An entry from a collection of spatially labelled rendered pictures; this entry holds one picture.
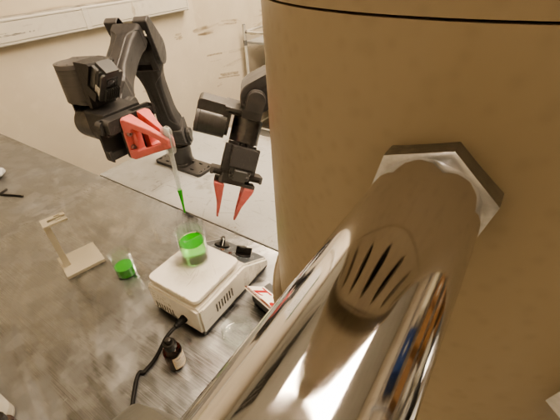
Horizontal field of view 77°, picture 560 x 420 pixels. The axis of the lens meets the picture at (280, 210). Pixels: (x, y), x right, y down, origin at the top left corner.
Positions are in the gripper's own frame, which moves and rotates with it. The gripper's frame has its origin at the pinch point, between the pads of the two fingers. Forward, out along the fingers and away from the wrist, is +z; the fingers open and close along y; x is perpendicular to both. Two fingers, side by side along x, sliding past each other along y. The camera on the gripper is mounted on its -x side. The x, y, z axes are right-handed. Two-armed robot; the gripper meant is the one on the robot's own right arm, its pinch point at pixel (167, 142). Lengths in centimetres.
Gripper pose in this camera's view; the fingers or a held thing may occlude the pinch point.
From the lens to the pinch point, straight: 56.0
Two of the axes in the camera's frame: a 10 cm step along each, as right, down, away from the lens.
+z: 8.4, 2.9, -4.6
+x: 0.5, 8.1, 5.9
